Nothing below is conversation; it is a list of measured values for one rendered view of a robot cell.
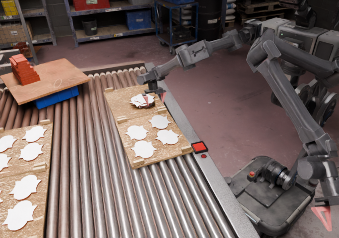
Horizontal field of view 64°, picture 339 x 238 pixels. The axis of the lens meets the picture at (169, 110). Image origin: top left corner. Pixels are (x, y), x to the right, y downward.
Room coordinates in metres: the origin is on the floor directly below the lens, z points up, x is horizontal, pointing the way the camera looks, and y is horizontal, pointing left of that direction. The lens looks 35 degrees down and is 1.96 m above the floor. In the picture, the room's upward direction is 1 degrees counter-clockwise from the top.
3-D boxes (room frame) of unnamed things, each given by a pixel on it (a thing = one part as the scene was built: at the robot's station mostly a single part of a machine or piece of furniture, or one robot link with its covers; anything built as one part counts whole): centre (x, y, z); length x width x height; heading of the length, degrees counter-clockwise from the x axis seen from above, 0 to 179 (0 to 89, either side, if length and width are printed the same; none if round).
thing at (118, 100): (1.62, 0.25, 0.93); 0.41 x 0.35 x 0.02; 21
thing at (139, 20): (5.86, 0.62, 0.32); 0.50 x 0.41 x 0.37; 106
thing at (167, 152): (1.23, 0.11, 0.93); 0.41 x 0.35 x 0.02; 20
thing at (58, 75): (1.81, 0.93, 1.03); 0.50 x 0.50 x 0.02; 39
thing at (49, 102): (1.76, 0.88, 0.97); 0.31 x 0.31 x 0.10; 39
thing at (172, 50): (4.95, -0.14, 0.46); 0.79 x 0.62 x 0.91; 19
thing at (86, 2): (5.54, 1.47, 0.78); 0.66 x 0.45 x 0.28; 109
